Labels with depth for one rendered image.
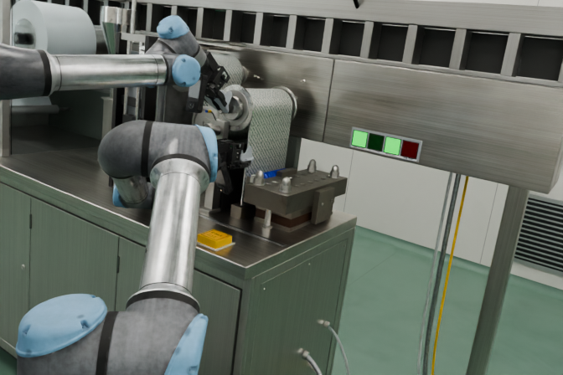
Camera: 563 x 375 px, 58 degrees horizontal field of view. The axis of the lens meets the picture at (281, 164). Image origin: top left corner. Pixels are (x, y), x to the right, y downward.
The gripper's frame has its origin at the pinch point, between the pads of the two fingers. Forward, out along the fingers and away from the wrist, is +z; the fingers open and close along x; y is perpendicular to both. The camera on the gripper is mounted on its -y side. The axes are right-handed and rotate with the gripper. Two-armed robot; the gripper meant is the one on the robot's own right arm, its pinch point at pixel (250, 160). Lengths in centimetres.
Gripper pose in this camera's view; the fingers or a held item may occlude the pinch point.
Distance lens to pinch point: 165.5
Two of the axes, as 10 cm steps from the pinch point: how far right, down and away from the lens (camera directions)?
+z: 5.5, -1.1, 8.2
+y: 1.2, -9.7, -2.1
